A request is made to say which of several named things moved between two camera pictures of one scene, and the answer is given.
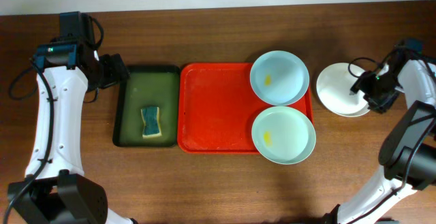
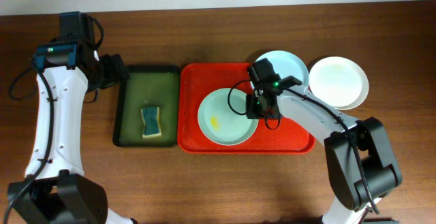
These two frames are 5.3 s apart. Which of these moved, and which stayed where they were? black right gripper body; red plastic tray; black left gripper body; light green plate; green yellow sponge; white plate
Moved: black right gripper body; light green plate; white plate
Stayed: red plastic tray; green yellow sponge; black left gripper body
